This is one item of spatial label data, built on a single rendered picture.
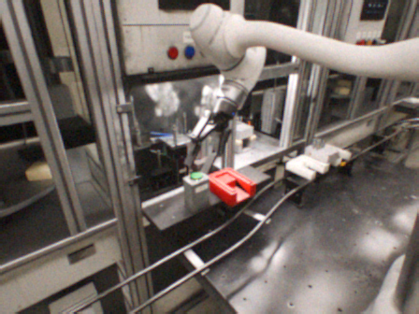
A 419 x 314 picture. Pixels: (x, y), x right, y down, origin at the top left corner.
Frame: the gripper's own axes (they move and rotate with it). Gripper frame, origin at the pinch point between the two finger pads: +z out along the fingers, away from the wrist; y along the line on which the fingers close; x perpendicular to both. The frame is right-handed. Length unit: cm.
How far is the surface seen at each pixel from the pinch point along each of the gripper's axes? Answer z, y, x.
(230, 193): 5.0, -18.2, 3.7
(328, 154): -33, -69, 13
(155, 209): 21.5, -5.7, -14.1
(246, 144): -22, -55, -23
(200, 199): 11.3, -12.0, -2.6
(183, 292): 74, -83, -38
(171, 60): -23.7, 16.7, -13.0
